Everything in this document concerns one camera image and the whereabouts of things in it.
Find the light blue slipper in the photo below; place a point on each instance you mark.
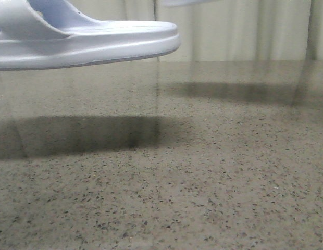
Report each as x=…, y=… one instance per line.
x=54, y=34
x=178, y=3

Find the pale grey-green curtain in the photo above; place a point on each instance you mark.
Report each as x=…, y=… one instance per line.
x=229, y=30

